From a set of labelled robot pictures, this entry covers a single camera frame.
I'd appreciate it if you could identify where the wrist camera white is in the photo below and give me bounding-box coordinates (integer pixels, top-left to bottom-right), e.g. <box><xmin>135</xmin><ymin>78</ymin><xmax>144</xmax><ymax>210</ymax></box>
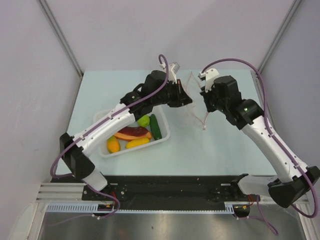
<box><xmin>159</xmin><ymin>62</ymin><xmax>180</xmax><ymax>84</ymax></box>
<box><xmin>198</xmin><ymin>68</ymin><xmax>220</xmax><ymax>93</ymax></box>

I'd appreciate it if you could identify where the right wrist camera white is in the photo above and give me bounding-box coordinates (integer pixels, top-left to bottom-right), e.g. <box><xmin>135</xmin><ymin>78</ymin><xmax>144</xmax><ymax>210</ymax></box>
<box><xmin>198</xmin><ymin>68</ymin><xmax>220</xmax><ymax>93</ymax></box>

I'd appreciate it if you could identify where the green lime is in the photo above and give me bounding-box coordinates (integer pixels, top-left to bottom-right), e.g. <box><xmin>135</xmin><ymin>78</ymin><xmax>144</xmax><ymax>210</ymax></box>
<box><xmin>137</xmin><ymin>115</ymin><xmax>150</xmax><ymax>127</ymax></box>

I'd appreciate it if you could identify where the white plastic basket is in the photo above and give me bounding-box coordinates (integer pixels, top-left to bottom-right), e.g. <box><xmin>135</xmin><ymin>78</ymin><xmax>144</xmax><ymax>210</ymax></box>
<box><xmin>98</xmin><ymin>106</ymin><xmax>170</xmax><ymax>158</ymax></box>

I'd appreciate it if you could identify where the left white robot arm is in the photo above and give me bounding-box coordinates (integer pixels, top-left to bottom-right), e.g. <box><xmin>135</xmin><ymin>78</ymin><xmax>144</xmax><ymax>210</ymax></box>
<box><xmin>58</xmin><ymin>70</ymin><xmax>193</xmax><ymax>200</ymax></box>

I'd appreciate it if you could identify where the dark green cucumber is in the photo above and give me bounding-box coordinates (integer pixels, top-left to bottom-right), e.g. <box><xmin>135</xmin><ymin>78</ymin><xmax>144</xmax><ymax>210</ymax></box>
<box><xmin>149</xmin><ymin>114</ymin><xmax>163</xmax><ymax>141</ymax></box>

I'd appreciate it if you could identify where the clear zip top bag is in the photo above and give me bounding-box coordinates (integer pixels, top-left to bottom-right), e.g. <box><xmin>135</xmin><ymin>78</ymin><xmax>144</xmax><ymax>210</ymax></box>
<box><xmin>181</xmin><ymin>71</ymin><xmax>209</xmax><ymax>131</ymax></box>

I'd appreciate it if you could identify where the white slotted cable duct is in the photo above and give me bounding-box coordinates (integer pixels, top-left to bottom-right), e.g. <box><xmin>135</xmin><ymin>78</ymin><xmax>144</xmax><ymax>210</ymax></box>
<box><xmin>45</xmin><ymin>202</ymin><xmax>250</xmax><ymax>215</ymax></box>

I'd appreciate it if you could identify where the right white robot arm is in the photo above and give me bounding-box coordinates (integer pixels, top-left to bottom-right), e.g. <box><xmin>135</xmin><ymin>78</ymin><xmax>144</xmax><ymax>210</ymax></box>
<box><xmin>198</xmin><ymin>69</ymin><xmax>320</xmax><ymax>208</ymax></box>

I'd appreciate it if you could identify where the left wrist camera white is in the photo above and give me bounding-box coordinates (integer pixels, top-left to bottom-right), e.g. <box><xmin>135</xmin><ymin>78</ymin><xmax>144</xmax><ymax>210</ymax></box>
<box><xmin>159</xmin><ymin>62</ymin><xmax>180</xmax><ymax>84</ymax></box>

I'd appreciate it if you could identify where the papaya slice with red flesh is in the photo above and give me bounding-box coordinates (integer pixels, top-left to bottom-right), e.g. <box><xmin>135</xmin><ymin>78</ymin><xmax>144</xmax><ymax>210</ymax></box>
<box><xmin>114</xmin><ymin>126</ymin><xmax>152</xmax><ymax>142</ymax></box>

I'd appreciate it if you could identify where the yellow green mango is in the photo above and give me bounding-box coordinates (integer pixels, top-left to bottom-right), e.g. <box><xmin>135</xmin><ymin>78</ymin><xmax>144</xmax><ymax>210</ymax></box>
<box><xmin>106</xmin><ymin>135</ymin><xmax>121</xmax><ymax>154</ymax></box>

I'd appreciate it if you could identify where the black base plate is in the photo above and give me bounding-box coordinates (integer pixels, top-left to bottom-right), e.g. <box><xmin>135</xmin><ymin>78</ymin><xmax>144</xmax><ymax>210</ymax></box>
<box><xmin>50</xmin><ymin>172</ymin><xmax>261</xmax><ymax>213</ymax></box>

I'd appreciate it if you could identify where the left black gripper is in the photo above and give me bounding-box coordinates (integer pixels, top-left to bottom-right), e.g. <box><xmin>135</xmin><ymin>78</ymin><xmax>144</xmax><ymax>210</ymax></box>
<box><xmin>151</xmin><ymin>79</ymin><xmax>192</xmax><ymax>108</ymax></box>

